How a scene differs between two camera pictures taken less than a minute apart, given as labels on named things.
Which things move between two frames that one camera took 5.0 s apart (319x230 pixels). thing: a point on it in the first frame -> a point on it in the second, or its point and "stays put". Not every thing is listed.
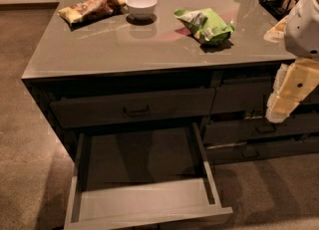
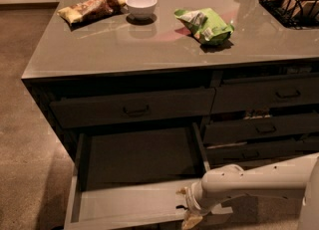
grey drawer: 259,129 stays put
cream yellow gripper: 303,31 -> 191,201
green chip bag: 205,25 stays put
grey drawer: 129,176 stays put
